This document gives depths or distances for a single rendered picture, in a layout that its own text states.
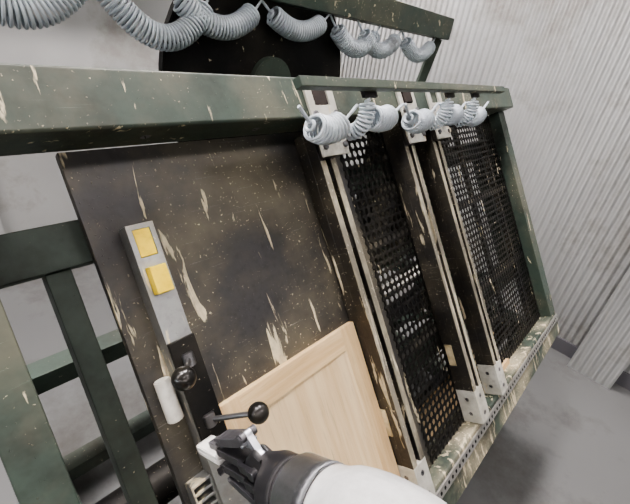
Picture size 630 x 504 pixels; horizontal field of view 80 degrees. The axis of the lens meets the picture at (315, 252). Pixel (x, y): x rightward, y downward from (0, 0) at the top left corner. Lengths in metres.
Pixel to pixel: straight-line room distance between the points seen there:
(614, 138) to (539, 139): 0.46
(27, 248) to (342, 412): 0.76
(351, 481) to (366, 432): 0.71
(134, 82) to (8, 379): 0.49
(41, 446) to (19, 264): 0.28
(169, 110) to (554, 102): 3.02
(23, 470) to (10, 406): 0.09
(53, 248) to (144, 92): 0.31
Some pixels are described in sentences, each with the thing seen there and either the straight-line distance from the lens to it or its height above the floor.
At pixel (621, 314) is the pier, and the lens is 3.48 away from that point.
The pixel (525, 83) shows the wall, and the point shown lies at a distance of 3.52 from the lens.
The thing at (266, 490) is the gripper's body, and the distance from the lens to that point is 0.50.
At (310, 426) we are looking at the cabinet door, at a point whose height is 1.22.
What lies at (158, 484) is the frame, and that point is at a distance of 1.50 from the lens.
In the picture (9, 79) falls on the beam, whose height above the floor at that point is 1.91.
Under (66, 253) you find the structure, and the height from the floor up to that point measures 1.63.
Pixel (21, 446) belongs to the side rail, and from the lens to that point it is 0.70.
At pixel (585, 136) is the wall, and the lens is 3.40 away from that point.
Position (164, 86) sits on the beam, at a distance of 0.78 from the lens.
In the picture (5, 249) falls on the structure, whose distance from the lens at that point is 0.78.
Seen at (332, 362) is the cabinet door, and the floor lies 1.30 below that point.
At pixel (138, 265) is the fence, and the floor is 1.63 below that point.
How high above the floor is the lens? 2.01
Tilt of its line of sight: 29 degrees down
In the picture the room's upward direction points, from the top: 8 degrees clockwise
